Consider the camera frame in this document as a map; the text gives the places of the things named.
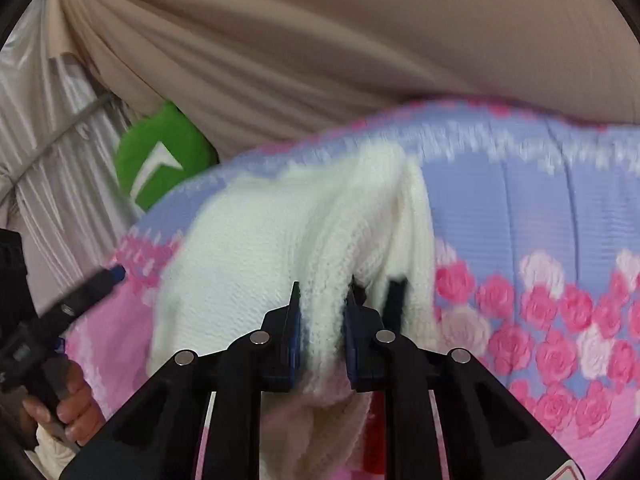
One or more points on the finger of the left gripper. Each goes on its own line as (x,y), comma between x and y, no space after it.
(70,308)

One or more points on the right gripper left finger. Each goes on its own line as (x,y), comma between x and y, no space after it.
(199,416)

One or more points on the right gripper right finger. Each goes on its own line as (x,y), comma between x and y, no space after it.
(446,415)

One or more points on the white red navy knit sweater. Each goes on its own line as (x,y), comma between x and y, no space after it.
(362,218)

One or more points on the cream sleeve forearm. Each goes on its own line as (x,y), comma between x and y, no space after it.
(51,455)

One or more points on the person's left hand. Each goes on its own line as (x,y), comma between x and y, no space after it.
(79,412)

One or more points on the silver satin curtain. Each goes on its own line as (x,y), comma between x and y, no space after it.
(59,131)

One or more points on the green round cushion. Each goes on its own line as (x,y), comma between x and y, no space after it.
(159,152)

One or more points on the pink floral bed sheet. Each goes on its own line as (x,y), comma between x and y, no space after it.
(537,260)

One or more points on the beige draped curtain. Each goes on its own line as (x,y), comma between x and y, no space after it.
(251,72)

